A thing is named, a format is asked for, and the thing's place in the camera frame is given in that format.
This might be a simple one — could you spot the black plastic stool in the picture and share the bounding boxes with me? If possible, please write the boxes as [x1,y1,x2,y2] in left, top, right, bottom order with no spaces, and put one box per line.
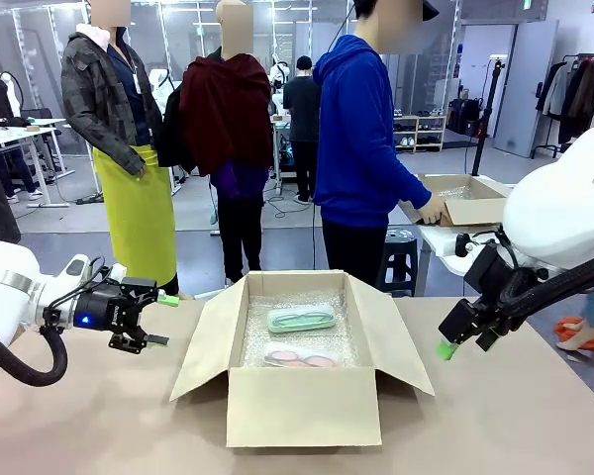
[375,228,420,298]

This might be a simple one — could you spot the mint green glasses case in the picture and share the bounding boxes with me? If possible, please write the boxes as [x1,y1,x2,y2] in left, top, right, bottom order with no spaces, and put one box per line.
[266,305,338,334]

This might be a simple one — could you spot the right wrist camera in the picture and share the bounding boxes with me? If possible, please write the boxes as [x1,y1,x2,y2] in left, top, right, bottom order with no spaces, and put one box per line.
[453,232,478,259]

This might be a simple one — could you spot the black suitcases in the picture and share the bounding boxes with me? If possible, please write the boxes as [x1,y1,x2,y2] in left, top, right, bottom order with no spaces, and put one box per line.
[446,97,485,136]

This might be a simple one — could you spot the mannequin with yellow-green skirt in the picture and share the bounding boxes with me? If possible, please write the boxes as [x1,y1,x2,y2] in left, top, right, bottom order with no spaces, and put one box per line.
[60,0,180,298]

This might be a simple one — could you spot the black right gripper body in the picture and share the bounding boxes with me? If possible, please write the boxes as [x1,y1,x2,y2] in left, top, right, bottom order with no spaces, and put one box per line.
[438,296,497,347]

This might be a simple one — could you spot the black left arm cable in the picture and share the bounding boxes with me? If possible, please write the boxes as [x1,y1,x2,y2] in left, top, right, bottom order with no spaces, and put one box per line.
[0,256,130,388]

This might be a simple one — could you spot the black clothing rack with coats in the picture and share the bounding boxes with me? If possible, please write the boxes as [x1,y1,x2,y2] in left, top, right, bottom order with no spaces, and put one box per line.
[532,51,594,159]

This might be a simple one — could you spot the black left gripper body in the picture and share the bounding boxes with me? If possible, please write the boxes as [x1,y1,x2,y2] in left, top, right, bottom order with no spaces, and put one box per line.
[72,288,131,332]

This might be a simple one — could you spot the small brown cardboard box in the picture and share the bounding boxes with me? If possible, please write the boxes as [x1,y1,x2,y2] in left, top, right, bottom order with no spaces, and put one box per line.
[413,173,515,229]

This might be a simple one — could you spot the clear bubble wrap sheet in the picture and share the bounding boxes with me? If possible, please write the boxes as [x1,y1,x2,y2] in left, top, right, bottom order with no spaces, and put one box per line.
[240,289,361,369]

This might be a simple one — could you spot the person in black clothes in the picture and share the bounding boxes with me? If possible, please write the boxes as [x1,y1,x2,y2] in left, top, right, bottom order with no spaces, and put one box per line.
[282,54,323,205]

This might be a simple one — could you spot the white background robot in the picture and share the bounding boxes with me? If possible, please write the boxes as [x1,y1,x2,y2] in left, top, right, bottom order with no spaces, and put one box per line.
[268,53,292,116]

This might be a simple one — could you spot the wooden shoe shelf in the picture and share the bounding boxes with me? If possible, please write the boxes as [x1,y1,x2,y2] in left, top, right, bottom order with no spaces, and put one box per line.
[391,113,448,153]

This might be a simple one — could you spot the person's right forearm blue sleeve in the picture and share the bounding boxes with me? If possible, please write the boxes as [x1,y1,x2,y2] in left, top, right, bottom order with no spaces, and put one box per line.
[385,167,434,212]

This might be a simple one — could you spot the white background work table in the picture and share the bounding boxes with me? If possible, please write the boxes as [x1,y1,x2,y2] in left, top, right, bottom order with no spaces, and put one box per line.
[0,116,73,208]

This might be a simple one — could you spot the person's right hand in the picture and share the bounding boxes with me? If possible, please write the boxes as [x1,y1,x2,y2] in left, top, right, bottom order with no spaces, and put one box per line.
[417,196,447,226]

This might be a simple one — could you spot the person in blue hoodie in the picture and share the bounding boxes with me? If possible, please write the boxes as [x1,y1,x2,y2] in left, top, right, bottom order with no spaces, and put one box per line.
[311,0,442,278]

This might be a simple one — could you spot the orange fabric heap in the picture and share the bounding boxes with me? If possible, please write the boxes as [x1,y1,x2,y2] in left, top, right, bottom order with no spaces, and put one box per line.
[553,316,594,353]

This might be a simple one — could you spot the open brown cardboard box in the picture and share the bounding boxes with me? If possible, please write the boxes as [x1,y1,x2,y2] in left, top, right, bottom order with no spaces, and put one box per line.
[168,269,437,449]

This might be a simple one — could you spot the black tripod stand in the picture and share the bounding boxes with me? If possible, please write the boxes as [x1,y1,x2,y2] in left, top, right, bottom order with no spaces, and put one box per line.
[470,55,507,177]

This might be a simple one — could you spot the mannequin with dark red shawl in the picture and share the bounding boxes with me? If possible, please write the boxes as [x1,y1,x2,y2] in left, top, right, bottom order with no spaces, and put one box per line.
[178,0,273,288]

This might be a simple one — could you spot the clear pink glasses case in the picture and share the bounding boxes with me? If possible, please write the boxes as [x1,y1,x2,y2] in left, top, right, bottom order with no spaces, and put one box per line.
[261,339,342,369]

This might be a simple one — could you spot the white side table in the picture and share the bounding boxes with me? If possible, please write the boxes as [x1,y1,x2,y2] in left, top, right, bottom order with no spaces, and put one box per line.
[394,201,514,298]

